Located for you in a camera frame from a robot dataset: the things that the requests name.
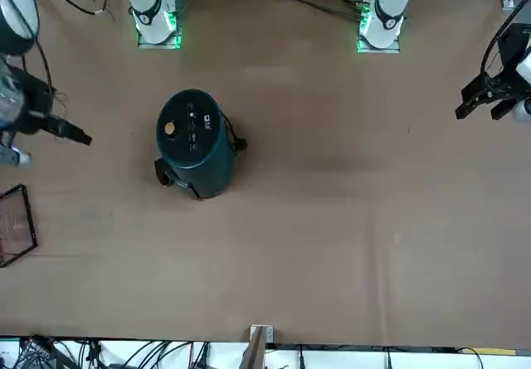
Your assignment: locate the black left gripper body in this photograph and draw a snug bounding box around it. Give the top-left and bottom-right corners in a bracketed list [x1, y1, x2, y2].
[483, 68, 522, 103]

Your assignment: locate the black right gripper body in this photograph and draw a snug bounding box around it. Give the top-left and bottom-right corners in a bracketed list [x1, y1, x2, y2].
[7, 66, 57, 134]

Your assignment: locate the green air fryer body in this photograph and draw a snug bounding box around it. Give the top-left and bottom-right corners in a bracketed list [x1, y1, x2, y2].
[155, 89, 237, 199]

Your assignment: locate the black framed glass tray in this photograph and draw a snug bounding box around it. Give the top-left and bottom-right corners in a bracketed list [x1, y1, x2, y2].
[0, 183, 39, 269]

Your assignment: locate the black power strip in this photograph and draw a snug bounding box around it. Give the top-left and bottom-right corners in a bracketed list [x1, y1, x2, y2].
[18, 334, 56, 369]

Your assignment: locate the black box device cable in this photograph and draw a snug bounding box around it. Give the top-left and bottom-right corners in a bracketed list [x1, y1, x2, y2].
[480, 0, 531, 80]

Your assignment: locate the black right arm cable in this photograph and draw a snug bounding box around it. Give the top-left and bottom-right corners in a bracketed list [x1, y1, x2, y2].
[31, 0, 118, 99]

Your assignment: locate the black air fryer power cord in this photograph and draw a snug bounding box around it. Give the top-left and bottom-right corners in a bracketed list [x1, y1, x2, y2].
[219, 110, 249, 155]

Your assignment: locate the black base cable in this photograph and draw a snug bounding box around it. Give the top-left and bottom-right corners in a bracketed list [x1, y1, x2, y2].
[285, 0, 367, 22]

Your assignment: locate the aluminium post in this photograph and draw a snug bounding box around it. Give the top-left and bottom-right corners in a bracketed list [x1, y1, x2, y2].
[248, 324, 275, 369]

